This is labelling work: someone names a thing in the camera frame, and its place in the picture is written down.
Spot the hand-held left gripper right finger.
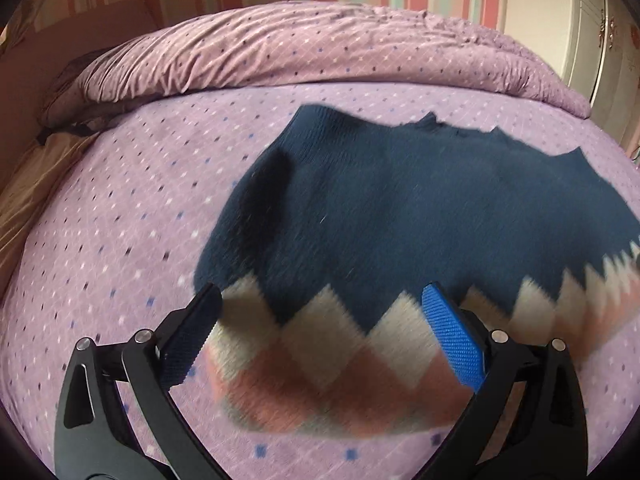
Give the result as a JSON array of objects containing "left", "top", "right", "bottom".
[{"left": 421, "top": 282, "right": 588, "bottom": 480}]

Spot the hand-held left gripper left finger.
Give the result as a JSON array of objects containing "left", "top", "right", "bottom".
[{"left": 52, "top": 282, "right": 226, "bottom": 480}]

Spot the navy diamond-pattern knit sweater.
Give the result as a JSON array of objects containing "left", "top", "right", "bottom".
[{"left": 192, "top": 104, "right": 640, "bottom": 438}]

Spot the purple dotted bed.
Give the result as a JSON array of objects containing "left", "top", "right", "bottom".
[{"left": 0, "top": 82, "right": 640, "bottom": 480}]

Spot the tan pillow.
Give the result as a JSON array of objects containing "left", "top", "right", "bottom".
[{"left": 0, "top": 130, "right": 98, "bottom": 291}]

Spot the dark brown pillow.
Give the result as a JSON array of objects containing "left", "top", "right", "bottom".
[{"left": 37, "top": 47, "right": 116, "bottom": 146}]

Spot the purple dotted duvet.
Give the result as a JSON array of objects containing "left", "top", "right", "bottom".
[{"left": 42, "top": 1, "right": 593, "bottom": 126}]

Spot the white ornate wardrobe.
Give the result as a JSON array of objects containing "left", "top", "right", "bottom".
[{"left": 500, "top": 0, "right": 640, "bottom": 151}]

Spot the beige window curtain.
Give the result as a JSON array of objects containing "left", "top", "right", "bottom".
[{"left": 0, "top": 0, "right": 56, "bottom": 56}]

